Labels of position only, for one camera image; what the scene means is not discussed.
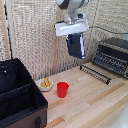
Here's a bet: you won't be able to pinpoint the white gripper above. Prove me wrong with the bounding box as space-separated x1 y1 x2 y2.
54 17 91 48

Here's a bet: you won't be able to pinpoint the woven bamboo screen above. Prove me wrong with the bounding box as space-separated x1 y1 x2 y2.
0 0 128 83

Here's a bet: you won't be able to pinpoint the black toaster oven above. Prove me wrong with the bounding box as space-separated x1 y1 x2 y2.
91 37 128 80

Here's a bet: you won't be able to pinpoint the yellow food pieces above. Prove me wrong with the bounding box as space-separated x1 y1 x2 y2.
40 77 52 89

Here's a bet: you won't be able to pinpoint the red plastic cup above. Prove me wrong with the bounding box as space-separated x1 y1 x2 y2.
56 81 70 99

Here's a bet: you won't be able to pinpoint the white bowl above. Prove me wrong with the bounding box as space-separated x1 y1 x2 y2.
35 78 54 93

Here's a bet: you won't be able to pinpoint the black fabric storage box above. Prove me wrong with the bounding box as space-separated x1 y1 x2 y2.
0 58 49 128

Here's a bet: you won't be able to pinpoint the grey cable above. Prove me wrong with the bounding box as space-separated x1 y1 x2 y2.
87 25 128 36

